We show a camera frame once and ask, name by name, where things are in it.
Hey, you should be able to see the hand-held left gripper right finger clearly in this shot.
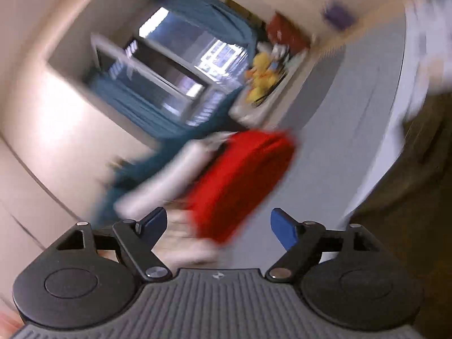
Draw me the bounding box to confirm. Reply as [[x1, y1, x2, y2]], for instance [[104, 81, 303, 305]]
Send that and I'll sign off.
[[266, 208, 384, 283]]

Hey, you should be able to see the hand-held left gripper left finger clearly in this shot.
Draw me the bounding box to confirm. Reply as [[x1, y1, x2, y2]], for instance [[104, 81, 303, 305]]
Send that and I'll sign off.
[[49, 208, 172, 282]]

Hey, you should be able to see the olive brown knitted sweater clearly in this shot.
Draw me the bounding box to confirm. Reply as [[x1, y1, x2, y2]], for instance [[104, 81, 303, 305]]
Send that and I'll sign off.
[[348, 92, 452, 339]]

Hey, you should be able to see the beige folded blanket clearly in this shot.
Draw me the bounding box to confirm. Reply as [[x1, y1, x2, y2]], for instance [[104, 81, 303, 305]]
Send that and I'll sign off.
[[115, 139, 212, 220]]

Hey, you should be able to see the red folded quilt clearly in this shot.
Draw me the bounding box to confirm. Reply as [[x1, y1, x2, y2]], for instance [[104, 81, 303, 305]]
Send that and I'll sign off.
[[184, 130, 297, 244]]

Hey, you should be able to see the teal curtain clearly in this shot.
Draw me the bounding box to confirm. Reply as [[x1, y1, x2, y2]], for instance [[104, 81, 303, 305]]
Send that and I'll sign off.
[[88, 0, 262, 227]]

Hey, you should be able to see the grey bed sheet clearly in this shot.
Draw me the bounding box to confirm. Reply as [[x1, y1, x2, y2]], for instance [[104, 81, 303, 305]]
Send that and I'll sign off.
[[155, 25, 407, 269]]

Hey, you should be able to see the window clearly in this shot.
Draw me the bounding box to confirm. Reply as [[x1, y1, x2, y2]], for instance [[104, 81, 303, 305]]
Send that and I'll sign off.
[[90, 5, 251, 128]]

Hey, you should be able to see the yellow plush toy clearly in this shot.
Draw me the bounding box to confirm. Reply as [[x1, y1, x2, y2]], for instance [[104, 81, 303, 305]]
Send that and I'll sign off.
[[245, 52, 279, 105]]

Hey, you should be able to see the red bag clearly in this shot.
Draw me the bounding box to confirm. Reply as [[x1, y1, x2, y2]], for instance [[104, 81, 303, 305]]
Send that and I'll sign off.
[[266, 12, 311, 52]]

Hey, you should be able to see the white printed sheet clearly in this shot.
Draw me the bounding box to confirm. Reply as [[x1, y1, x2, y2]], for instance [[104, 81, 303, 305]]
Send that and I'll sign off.
[[342, 0, 452, 227]]

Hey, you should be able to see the purple item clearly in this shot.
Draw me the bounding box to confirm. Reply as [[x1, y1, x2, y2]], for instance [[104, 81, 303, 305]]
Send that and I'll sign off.
[[321, 0, 355, 29]]

